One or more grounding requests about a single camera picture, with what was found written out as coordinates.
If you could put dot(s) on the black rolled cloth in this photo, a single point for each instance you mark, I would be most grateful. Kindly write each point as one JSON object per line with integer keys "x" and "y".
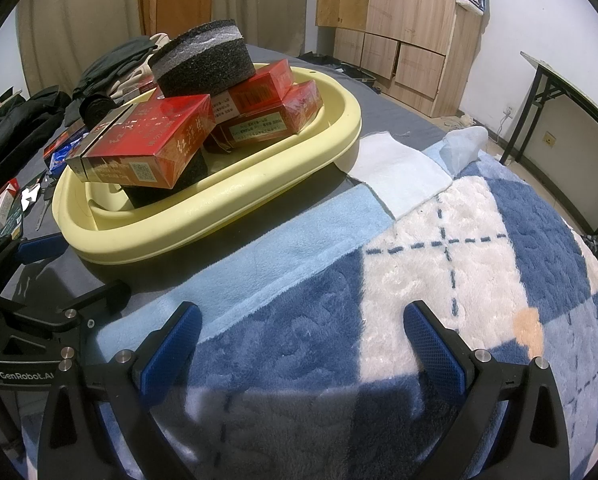
{"x": 96, "y": 106}

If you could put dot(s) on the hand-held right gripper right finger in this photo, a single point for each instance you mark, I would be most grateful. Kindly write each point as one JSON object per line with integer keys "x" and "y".
{"x": 434, "y": 340}

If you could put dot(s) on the wooden cabinet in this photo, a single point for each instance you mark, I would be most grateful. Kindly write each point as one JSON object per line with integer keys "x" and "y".
{"x": 409, "y": 5}

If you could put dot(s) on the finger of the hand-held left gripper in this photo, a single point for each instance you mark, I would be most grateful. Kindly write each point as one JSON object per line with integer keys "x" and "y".
{"x": 104, "y": 295}
{"x": 41, "y": 247}

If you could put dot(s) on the black jacket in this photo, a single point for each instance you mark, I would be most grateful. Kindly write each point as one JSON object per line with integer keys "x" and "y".
{"x": 14, "y": 125}

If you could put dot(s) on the red gold print carton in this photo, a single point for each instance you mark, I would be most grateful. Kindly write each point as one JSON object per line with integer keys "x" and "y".
{"x": 261, "y": 91}

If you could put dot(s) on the small metal tool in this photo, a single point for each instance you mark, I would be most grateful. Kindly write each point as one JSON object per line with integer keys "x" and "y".
{"x": 41, "y": 210}

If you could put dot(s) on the dark red striped carton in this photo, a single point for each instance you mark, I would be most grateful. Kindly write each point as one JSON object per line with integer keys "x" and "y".
{"x": 104, "y": 127}

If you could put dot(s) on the dark green garment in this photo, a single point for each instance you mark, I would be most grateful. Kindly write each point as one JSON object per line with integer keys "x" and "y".
{"x": 114, "y": 57}

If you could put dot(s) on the blue packet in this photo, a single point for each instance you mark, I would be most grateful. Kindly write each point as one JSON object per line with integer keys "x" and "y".
{"x": 65, "y": 154}

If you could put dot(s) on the black folding table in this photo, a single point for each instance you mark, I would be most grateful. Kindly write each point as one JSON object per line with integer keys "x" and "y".
{"x": 579, "y": 95}

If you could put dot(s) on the black grey round foam block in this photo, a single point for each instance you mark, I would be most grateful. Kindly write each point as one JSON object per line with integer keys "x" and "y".
{"x": 204, "y": 67}

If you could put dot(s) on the beige curtain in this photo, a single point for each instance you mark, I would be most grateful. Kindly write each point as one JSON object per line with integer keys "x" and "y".
{"x": 79, "y": 25}

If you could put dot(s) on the small red box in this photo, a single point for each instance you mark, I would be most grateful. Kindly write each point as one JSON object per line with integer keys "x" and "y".
{"x": 57, "y": 141}

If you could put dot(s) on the glittery red carton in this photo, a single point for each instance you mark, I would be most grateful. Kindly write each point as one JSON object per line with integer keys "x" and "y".
{"x": 299, "y": 105}

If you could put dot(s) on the beige wall socket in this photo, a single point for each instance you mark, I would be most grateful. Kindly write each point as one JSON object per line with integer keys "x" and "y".
{"x": 549, "y": 138}

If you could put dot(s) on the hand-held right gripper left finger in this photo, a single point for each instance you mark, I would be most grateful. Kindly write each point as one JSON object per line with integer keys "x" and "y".
{"x": 171, "y": 340}

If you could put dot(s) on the yellow plastic basin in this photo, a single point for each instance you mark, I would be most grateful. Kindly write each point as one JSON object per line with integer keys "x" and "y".
{"x": 259, "y": 170}

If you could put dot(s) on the black open suitcase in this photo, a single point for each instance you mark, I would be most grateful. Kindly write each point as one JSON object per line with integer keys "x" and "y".
{"x": 349, "y": 71}

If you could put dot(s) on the white towel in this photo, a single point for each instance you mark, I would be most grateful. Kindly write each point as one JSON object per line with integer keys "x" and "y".
{"x": 399, "y": 170}

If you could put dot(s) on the blue white checked blanket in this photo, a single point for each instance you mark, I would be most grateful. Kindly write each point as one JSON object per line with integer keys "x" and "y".
{"x": 429, "y": 270}

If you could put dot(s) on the white green cigarette pack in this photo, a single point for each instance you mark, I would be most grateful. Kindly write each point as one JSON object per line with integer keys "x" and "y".
{"x": 1, "y": 210}

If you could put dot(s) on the red cigarette carton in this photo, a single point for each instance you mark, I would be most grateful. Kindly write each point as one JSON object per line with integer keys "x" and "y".
{"x": 154, "y": 145}

